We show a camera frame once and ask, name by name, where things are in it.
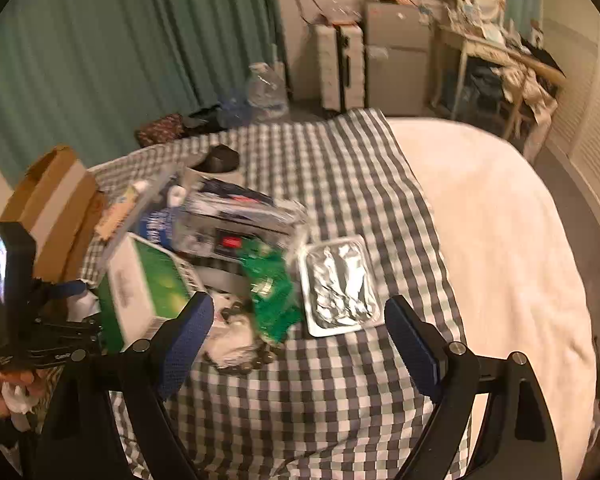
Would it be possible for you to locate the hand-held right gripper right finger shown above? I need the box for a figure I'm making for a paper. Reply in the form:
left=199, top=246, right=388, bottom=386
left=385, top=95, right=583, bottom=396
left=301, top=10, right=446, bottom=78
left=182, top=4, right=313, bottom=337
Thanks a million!
left=384, top=295, right=565, bottom=480

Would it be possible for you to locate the floral white navy tissue pack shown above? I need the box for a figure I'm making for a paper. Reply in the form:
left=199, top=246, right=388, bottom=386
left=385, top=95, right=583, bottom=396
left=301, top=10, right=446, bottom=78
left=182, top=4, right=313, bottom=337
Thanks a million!
left=177, top=182, right=308, bottom=263

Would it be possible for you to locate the foil-lidded plastic tray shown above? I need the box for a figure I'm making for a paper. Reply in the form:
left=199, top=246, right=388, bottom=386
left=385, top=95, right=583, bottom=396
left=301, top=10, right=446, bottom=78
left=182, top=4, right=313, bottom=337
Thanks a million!
left=296, top=233, right=385, bottom=338

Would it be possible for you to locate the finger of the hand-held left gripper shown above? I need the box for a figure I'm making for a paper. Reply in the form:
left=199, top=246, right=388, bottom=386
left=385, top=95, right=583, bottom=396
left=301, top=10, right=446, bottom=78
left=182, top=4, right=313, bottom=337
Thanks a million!
left=36, top=311, right=105, bottom=351
left=32, top=279, right=88, bottom=307

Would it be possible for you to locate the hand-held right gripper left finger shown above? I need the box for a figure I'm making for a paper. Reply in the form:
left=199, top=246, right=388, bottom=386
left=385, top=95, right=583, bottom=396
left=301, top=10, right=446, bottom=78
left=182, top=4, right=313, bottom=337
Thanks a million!
left=32, top=291, right=216, bottom=480

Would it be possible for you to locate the white suitcase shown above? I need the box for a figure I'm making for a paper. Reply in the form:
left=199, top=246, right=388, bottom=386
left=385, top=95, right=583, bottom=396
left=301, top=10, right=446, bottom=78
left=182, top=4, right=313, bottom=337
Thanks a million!
left=315, top=21, right=366, bottom=112

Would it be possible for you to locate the patterned fabric bag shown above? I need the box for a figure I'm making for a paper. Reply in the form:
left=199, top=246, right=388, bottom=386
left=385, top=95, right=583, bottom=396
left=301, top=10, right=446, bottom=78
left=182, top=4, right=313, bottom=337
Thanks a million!
left=136, top=114, right=185, bottom=145

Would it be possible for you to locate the white squeeze tube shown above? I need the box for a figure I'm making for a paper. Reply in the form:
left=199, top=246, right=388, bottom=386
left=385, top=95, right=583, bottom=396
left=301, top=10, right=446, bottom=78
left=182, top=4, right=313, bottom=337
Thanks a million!
left=94, top=181, right=151, bottom=241

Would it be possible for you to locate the large clear water jug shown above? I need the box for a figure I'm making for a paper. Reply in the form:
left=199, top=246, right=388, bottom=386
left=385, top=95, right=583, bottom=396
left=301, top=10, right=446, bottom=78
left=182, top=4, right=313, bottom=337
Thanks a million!
left=246, top=61, right=289, bottom=122

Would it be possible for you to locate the green snack packet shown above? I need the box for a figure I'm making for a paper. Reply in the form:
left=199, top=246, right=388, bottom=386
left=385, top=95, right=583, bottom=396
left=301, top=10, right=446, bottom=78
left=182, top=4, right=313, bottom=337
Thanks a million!
left=239, top=244, right=302, bottom=347

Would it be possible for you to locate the brown cardboard box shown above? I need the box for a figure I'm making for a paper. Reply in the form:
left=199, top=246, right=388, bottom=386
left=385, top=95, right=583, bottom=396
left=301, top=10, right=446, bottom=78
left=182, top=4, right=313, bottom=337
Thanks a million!
left=0, top=145, right=112, bottom=306

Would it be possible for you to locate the white louvered closet door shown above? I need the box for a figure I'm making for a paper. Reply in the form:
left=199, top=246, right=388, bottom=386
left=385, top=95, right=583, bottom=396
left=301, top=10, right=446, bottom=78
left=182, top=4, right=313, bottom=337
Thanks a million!
left=522, top=14, right=600, bottom=248

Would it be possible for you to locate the wooden chair with clothes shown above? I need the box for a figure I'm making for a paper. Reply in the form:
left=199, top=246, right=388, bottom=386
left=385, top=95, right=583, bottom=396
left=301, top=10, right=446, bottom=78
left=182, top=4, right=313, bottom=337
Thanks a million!
left=497, top=49, right=567, bottom=142

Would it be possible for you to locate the grey mini fridge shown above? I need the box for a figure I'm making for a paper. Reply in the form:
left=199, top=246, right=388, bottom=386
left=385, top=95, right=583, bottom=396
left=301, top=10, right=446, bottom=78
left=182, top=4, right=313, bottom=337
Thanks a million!
left=363, top=0, right=435, bottom=117

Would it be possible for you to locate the blue water bottle pack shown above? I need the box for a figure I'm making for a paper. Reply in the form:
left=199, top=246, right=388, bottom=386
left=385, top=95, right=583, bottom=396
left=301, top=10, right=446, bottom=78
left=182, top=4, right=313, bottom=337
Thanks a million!
left=219, top=89, right=251, bottom=127

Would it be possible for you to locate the person's left hand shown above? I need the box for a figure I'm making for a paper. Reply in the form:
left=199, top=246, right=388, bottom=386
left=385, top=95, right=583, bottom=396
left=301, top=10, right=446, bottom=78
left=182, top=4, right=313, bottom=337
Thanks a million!
left=0, top=350, right=46, bottom=418

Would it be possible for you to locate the pile of dark clothes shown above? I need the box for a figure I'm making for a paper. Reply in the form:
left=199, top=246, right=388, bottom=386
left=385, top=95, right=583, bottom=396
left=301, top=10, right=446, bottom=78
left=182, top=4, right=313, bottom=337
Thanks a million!
left=181, top=104, right=227, bottom=137

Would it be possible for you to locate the green white carton box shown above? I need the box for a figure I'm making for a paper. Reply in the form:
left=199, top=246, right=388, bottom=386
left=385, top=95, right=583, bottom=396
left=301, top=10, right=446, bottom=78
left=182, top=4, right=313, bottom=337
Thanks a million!
left=96, top=232, right=208, bottom=353

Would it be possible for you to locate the grey white checkered cloth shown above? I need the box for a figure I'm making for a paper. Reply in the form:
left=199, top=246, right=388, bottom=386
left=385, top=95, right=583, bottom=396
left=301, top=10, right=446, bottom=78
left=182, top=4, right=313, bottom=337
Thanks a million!
left=80, top=107, right=476, bottom=480

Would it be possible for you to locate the small blue-label water bottle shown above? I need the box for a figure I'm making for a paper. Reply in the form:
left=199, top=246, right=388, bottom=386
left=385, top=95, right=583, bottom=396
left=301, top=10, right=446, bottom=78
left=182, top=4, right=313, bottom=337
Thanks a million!
left=139, top=187, right=187, bottom=253

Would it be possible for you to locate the white cup black lid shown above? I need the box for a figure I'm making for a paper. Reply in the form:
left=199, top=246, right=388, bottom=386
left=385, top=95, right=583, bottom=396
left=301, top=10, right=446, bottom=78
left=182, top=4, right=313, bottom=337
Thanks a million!
left=180, top=144, right=245, bottom=193

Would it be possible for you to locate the crumpled white patterned wrapper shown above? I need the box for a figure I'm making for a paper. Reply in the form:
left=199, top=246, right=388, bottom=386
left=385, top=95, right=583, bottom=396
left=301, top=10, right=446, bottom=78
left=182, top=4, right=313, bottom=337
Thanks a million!
left=202, top=292, right=283, bottom=375

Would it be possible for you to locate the white vanity desk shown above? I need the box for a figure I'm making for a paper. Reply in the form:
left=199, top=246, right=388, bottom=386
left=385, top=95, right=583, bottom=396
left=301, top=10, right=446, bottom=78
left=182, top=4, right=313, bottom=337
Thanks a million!
left=431, top=22, right=538, bottom=128

